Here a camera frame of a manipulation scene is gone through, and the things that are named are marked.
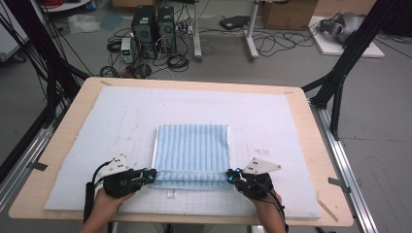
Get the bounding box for wide black computer tower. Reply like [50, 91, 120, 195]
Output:
[130, 4, 158, 60]

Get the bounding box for light blue striped towel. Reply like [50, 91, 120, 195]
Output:
[150, 123, 233, 191]

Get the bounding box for left hand-held gripper cable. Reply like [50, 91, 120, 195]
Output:
[83, 160, 113, 224]

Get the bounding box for thin wooden strip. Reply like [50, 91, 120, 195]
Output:
[315, 197, 339, 223]

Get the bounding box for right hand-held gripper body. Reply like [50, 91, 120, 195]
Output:
[238, 157, 283, 201]

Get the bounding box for right hand-held gripper cable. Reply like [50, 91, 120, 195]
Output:
[256, 181, 290, 232]

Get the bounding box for black tape piece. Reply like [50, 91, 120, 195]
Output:
[30, 160, 49, 172]
[327, 177, 352, 194]

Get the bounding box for aluminium rail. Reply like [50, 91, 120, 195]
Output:
[310, 103, 380, 233]
[0, 124, 56, 212]

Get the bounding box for black laptop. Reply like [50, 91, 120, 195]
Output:
[219, 15, 251, 31]

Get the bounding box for coil of black cable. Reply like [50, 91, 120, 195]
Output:
[166, 52, 190, 73]

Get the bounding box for hand-held gripper cable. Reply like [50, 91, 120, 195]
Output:
[256, 181, 290, 232]
[83, 160, 113, 224]

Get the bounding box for loose black floor cables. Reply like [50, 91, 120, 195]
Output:
[252, 27, 320, 58]

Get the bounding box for narrow black computer tower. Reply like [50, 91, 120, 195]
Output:
[156, 5, 178, 54]

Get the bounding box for clear plastic bag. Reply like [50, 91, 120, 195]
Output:
[67, 13, 102, 35]

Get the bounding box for brown cardboard box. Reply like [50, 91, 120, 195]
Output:
[260, 0, 319, 31]

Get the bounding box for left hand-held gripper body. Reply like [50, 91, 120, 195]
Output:
[95, 153, 147, 199]

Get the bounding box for white desk leg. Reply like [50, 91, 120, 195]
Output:
[192, 0, 203, 62]
[245, 0, 260, 62]

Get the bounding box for white power supply box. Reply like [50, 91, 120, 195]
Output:
[120, 37, 134, 64]

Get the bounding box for white floor board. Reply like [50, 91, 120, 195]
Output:
[307, 15, 386, 59]

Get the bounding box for person's right hand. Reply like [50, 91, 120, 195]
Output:
[252, 189, 285, 217]

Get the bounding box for black metal frame stand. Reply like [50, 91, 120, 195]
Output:
[300, 0, 404, 142]
[0, 0, 91, 127]

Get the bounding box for person's left hand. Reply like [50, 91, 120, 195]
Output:
[92, 188, 136, 214]

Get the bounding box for white foam mat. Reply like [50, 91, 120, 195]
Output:
[43, 84, 323, 219]

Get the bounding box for grey helmet-shaped device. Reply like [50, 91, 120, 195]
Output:
[318, 12, 365, 45]

